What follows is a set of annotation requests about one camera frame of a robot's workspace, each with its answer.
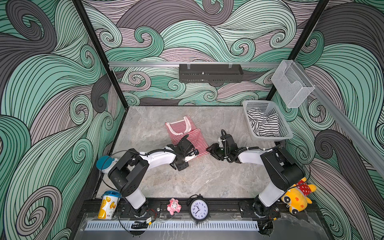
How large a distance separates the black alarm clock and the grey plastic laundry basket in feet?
1.65

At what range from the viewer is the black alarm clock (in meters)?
0.70

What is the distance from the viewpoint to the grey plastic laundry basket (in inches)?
39.3
